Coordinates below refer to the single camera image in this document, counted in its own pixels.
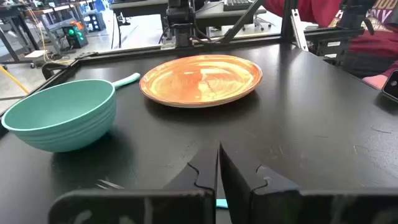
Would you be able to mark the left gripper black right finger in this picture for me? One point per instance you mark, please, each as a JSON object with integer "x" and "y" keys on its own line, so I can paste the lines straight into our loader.
{"x": 236, "y": 180}

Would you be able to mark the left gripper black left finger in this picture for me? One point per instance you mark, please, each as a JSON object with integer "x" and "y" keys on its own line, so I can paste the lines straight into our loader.
{"x": 205, "y": 174}

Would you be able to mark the teal ribbed bowl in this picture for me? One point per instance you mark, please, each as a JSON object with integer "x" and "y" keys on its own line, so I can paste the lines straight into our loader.
{"x": 62, "y": 130}

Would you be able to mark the orange swirl plate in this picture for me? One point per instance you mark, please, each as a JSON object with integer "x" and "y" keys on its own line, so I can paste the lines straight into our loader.
{"x": 199, "y": 81}

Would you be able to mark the office chair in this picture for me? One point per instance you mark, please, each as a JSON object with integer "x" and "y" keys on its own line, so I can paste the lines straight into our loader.
{"x": 258, "y": 21}

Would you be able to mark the silver aluminium bar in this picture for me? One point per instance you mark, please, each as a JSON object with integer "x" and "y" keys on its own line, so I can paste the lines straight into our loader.
{"x": 299, "y": 31}

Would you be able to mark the black box white labels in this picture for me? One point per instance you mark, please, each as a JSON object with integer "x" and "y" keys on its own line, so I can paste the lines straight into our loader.
{"x": 335, "y": 46}

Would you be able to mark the person's hand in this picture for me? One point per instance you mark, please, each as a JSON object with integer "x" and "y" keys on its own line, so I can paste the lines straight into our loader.
{"x": 374, "y": 81}

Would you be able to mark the black keyboard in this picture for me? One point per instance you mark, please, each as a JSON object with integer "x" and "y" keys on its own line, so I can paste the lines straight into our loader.
{"x": 237, "y": 4}

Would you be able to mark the black smartphone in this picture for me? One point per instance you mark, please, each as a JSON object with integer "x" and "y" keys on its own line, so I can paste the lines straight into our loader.
{"x": 391, "y": 85}

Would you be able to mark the computer tower blue lights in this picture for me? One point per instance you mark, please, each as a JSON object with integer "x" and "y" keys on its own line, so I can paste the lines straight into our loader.
{"x": 94, "y": 21}

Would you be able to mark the computer tower green lights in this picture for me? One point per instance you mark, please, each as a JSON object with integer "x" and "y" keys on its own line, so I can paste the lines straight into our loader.
{"x": 76, "y": 35}

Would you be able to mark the person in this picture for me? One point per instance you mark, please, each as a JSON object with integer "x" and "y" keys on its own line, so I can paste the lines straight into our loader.
{"x": 382, "y": 43}

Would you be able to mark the white wheeled box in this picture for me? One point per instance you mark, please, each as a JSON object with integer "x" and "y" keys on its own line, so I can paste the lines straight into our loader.
{"x": 35, "y": 55}

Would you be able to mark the grey workbench wooden top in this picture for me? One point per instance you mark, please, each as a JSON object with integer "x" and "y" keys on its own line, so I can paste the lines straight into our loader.
{"x": 53, "y": 10}

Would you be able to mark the black standing desk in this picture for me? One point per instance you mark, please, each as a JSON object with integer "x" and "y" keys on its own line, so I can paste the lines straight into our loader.
{"x": 15, "y": 12}

